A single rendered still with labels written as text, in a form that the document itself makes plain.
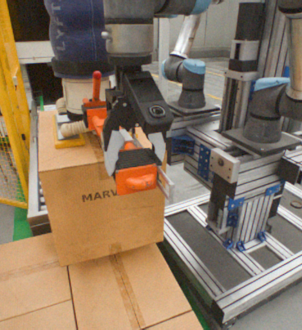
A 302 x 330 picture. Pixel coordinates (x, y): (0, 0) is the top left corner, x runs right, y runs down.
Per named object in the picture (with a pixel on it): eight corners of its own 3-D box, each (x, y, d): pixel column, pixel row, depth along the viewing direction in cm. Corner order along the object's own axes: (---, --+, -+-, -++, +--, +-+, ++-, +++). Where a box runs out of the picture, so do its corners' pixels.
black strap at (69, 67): (51, 66, 101) (49, 55, 99) (111, 63, 108) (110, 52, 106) (53, 76, 82) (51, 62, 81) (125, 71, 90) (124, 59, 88)
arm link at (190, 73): (194, 90, 134) (196, 62, 127) (174, 86, 143) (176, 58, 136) (208, 86, 140) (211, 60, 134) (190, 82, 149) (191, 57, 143)
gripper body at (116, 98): (142, 115, 53) (141, 51, 48) (158, 129, 46) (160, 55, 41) (105, 119, 51) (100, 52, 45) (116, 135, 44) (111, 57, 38)
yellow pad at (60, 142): (51, 118, 116) (49, 107, 113) (75, 115, 119) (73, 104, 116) (55, 149, 88) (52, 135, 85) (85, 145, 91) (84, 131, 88)
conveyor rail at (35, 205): (34, 115, 329) (31, 100, 319) (38, 115, 330) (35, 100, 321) (35, 243, 140) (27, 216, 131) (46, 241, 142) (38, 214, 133)
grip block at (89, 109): (82, 121, 83) (80, 102, 80) (113, 118, 86) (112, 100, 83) (86, 130, 76) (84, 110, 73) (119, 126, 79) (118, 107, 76)
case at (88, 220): (53, 183, 143) (38, 111, 124) (124, 171, 156) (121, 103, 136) (60, 268, 94) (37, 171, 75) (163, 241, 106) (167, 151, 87)
